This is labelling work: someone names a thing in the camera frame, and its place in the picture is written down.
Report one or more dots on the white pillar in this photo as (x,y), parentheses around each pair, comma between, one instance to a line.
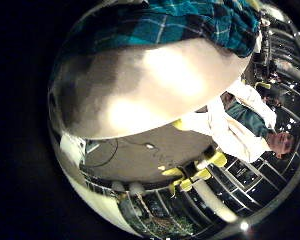
(213,203)

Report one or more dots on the teal plaid shirt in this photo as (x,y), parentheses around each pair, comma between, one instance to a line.
(190,23)

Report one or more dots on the yellow chair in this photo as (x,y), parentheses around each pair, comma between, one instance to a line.
(218,158)
(186,185)
(172,171)
(203,174)
(255,3)
(178,124)

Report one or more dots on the white round dome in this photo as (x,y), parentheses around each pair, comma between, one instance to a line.
(118,186)
(136,188)

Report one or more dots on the person in white coat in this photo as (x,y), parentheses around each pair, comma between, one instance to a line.
(236,130)

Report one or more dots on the small white floor device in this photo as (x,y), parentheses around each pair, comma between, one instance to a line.
(150,145)

